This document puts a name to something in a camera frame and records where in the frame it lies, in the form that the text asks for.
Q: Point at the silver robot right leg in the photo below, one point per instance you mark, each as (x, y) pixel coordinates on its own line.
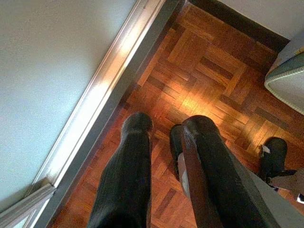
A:
(289, 183)

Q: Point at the black robot left foot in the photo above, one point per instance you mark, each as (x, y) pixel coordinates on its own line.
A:
(175, 145)

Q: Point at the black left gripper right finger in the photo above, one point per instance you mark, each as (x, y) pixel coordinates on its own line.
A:
(213, 180)

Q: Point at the grey quilted mattress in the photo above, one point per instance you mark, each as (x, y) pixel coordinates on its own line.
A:
(289, 88)

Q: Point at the black robot right foot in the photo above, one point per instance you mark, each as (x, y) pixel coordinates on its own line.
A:
(274, 152)

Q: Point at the dark wooden skirting board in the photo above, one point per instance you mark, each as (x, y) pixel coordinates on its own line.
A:
(249, 26)

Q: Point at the black robot foot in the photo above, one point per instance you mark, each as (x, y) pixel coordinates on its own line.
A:
(274, 152)
(175, 145)

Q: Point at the silver metal door frame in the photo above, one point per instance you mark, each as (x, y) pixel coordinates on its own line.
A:
(111, 83)

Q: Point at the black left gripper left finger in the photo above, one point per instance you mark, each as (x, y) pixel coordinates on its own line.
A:
(126, 180)

